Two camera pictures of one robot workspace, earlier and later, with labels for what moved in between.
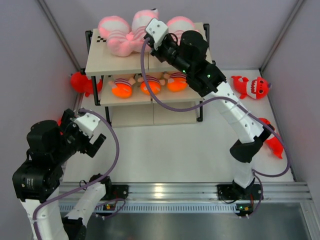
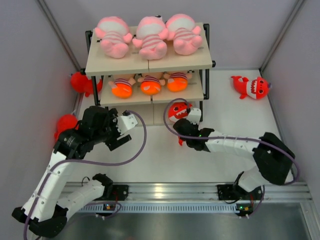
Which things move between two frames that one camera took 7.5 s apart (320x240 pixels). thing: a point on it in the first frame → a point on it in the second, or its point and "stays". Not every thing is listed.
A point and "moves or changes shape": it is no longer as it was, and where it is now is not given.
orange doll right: [176, 81] stays
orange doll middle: [154, 83] stays
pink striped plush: [115, 29] moves or changes shape
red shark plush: [275, 142] moves or changes shape
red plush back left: [81, 83] stays
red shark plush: [257, 88] stays
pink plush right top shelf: [177, 25] stays
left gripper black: [87, 147] → [112, 143]
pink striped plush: [140, 19] moves or changes shape
